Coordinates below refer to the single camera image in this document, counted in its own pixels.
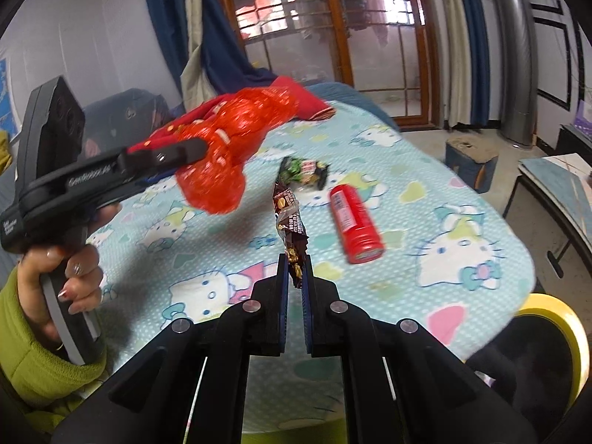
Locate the red blanket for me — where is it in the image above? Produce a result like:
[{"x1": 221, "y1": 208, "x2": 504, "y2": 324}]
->
[{"x1": 127, "y1": 75, "x2": 336, "y2": 155}]

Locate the yellow rimmed bin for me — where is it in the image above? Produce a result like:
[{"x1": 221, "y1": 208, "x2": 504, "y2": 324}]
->
[{"x1": 467, "y1": 293, "x2": 586, "y2": 426}]

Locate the dark blue curtain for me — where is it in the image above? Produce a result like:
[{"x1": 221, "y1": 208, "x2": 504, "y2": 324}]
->
[{"x1": 141, "y1": 0, "x2": 278, "y2": 102}]

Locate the white low table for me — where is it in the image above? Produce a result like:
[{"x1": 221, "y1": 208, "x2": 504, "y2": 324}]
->
[{"x1": 502, "y1": 152, "x2": 592, "y2": 278}]

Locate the purple box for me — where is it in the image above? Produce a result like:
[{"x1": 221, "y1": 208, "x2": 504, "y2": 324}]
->
[{"x1": 573, "y1": 99, "x2": 592, "y2": 137}]

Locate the black television stand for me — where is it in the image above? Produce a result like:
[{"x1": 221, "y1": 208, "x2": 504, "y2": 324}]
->
[{"x1": 555, "y1": 124, "x2": 592, "y2": 158}]

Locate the blue and white curtain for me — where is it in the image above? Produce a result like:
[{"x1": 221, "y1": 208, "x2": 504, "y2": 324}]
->
[{"x1": 435, "y1": 0, "x2": 491, "y2": 130}]

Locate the silver standing air conditioner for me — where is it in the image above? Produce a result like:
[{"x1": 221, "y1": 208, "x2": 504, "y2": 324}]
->
[{"x1": 490, "y1": 0, "x2": 539, "y2": 149}]

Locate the blue box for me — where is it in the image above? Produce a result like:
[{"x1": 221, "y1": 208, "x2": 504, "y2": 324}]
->
[{"x1": 445, "y1": 138, "x2": 499, "y2": 194}]

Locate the brown snack wrapper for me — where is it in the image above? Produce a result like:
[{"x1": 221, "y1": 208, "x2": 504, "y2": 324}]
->
[{"x1": 269, "y1": 181, "x2": 310, "y2": 290}]

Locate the person's left forearm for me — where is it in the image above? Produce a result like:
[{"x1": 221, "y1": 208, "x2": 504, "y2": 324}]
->
[{"x1": 0, "y1": 266, "x2": 109, "y2": 421}]

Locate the red mesh plastic bag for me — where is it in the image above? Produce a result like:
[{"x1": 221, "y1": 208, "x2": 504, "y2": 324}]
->
[{"x1": 171, "y1": 87, "x2": 301, "y2": 216}]

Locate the wooden glass door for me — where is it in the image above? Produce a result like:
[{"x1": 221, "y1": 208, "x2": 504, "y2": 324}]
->
[{"x1": 206, "y1": 0, "x2": 445, "y2": 130}]

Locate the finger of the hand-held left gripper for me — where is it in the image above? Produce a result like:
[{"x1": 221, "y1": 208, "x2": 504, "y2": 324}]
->
[{"x1": 118, "y1": 138, "x2": 209, "y2": 181}]

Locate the green snack wrapper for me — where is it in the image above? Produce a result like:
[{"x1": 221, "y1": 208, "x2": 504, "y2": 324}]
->
[{"x1": 276, "y1": 156, "x2": 330, "y2": 190}]

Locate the blue grey mattress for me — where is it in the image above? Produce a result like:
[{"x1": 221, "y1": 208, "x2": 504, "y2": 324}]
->
[{"x1": 307, "y1": 82, "x2": 401, "y2": 132}]

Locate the beige curtain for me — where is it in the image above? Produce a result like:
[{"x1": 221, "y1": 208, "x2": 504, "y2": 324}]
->
[{"x1": 179, "y1": 0, "x2": 209, "y2": 112}]

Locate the person's left hand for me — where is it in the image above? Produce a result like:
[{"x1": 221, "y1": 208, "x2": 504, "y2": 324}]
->
[{"x1": 18, "y1": 202, "x2": 123, "y2": 347}]

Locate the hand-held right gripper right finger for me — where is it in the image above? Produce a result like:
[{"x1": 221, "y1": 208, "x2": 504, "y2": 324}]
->
[{"x1": 302, "y1": 253, "x2": 539, "y2": 444}]

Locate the red can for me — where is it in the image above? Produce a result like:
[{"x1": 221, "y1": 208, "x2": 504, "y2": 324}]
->
[{"x1": 329, "y1": 184, "x2": 386, "y2": 264}]

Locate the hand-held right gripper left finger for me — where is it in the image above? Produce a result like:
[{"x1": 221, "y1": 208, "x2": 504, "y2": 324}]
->
[{"x1": 51, "y1": 253, "x2": 292, "y2": 444}]

